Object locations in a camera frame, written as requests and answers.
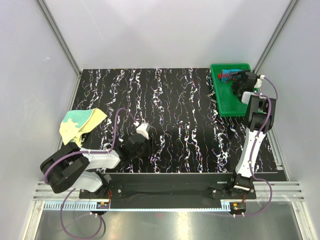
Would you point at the yellow and green towel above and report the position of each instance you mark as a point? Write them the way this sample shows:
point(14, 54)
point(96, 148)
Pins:
point(76, 123)

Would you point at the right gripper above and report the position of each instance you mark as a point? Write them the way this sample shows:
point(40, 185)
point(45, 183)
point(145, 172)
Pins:
point(234, 81)

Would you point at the red and blue towel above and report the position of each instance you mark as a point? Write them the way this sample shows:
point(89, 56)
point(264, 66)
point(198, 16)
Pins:
point(229, 74)

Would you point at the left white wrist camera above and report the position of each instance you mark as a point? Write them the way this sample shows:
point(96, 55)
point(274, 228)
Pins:
point(143, 129)

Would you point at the aluminium rail frame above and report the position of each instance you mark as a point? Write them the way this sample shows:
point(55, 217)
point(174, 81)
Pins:
point(281, 190)

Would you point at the green plastic bin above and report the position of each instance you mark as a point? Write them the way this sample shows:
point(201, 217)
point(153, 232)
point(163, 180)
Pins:
point(228, 104)

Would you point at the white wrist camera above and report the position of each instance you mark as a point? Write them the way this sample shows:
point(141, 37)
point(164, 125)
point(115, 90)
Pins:
point(259, 81)
point(143, 129)

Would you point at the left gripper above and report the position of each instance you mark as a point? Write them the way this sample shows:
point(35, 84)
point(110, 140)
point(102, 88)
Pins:
point(148, 146)

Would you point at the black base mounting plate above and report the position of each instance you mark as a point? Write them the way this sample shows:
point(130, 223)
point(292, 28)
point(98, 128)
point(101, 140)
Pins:
point(159, 203)

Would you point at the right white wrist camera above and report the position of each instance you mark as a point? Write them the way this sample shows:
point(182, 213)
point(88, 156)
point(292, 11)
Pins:
point(259, 81)

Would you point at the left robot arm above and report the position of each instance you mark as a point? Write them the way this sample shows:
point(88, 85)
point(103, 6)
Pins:
point(72, 167)

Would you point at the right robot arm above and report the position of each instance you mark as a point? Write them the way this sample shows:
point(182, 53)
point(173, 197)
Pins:
point(258, 120)

